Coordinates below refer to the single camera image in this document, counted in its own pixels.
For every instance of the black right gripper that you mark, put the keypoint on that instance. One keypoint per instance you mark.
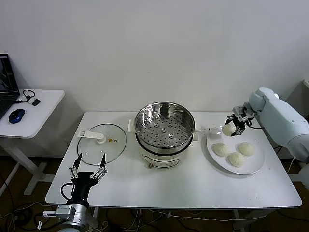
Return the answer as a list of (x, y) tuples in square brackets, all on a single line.
[(240, 122)]

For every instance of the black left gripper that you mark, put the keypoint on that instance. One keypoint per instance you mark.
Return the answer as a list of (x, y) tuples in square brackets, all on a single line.
[(82, 184)]

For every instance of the white steamed baozi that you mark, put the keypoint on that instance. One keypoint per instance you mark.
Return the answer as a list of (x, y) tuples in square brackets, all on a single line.
[(236, 159), (227, 130), (246, 149), (220, 149)]

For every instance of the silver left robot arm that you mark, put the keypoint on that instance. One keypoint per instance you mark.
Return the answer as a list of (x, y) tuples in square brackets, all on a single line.
[(74, 213)]

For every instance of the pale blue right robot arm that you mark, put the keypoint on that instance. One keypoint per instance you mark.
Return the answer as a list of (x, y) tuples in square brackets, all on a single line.
[(277, 113)]

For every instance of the perforated steel steamer basket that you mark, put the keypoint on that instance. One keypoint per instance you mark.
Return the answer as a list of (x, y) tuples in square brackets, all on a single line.
[(144, 112)]

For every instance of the white round plate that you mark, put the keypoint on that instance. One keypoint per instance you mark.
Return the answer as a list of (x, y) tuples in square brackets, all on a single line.
[(251, 164)]

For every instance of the white main table leg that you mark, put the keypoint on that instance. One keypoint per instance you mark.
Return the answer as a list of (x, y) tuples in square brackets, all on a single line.
[(240, 220), (94, 213)]

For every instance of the white side table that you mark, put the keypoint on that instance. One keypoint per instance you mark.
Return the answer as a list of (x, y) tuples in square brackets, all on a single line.
[(46, 116)]

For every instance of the white electric cooker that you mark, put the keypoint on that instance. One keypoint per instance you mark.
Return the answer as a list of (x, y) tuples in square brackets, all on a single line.
[(157, 160)]

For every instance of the small black device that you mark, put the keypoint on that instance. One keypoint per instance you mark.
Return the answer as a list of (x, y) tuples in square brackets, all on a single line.
[(36, 102)]

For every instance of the small white device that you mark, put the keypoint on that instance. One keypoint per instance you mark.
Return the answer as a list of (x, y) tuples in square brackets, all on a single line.
[(306, 83)]

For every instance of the white table foot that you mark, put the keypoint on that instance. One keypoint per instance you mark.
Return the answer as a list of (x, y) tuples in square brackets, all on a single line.
[(301, 177)]

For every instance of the blue computer mouse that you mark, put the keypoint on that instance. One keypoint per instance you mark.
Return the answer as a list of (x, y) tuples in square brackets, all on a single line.
[(17, 115)]

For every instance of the black laptop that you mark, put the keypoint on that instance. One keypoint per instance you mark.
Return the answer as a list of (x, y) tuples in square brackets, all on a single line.
[(7, 96)]

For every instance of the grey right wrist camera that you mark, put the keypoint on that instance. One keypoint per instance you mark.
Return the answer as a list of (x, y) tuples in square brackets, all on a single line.
[(237, 110)]

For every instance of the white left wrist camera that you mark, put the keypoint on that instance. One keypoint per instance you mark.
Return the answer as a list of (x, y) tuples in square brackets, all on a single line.
[(49, 213)]

